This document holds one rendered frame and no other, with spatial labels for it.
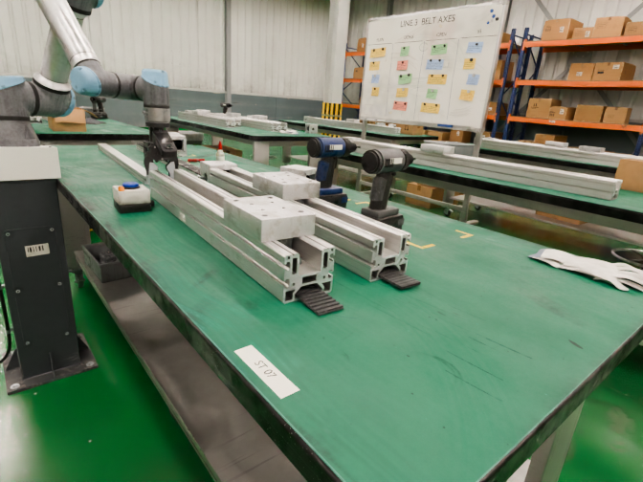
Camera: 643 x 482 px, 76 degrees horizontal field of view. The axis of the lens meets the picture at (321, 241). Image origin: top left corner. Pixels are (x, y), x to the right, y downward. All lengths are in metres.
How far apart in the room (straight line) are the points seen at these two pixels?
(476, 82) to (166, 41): 10.26
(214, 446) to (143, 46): 12.10
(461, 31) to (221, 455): 3.67
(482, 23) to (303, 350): 3.64
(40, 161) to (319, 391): 1.39
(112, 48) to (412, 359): 12.31
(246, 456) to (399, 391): 0.74
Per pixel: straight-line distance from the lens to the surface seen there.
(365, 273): 0.79
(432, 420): 0.50
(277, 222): 0.71
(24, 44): 12.28
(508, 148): 4.38
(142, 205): 1.22
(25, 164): 1.70
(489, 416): 0.53
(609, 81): 10.40
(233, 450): 1.23
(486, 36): 3.95
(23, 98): 1.77
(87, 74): 1.38
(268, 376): 0.52
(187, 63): 13.19
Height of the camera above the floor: 1.10
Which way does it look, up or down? 19 degrees down
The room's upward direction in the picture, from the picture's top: 4 degrees clockwise
